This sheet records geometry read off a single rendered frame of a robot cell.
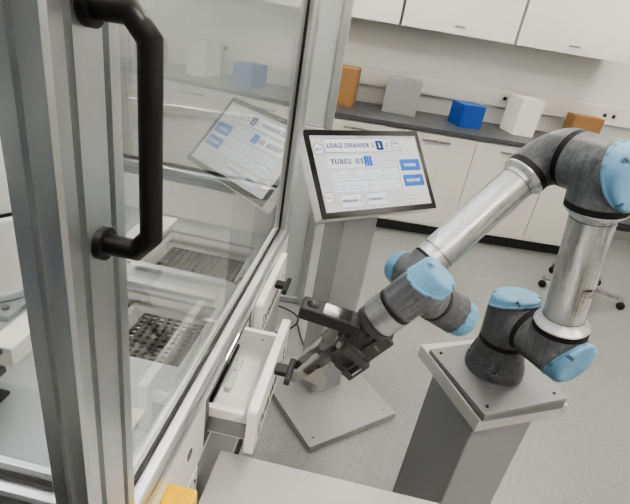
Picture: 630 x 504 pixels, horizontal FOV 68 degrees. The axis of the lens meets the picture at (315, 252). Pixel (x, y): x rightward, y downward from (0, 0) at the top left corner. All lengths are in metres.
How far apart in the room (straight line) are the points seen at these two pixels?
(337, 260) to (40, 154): 1.53
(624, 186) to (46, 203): 0.87
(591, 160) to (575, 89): 3.90
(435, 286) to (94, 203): 0.57
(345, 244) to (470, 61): 3.00
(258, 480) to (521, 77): 4.17
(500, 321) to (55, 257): 1.05
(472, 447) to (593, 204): 0.71
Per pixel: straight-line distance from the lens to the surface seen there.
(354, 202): 1.61
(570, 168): 1.01
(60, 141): 0.34
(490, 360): 1.30
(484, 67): 4.56
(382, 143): 1.78
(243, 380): 1.05
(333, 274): 1.83
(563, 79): 4.82
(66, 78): 0.34
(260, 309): 1.11
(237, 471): 0.99
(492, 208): 1.01
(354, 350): 0.89
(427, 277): 0.80
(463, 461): 1.43
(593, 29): 4.46
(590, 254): 1.06
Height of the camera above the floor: 1.55
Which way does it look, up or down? 27 degrees down
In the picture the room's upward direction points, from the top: 10 degrees clockwise
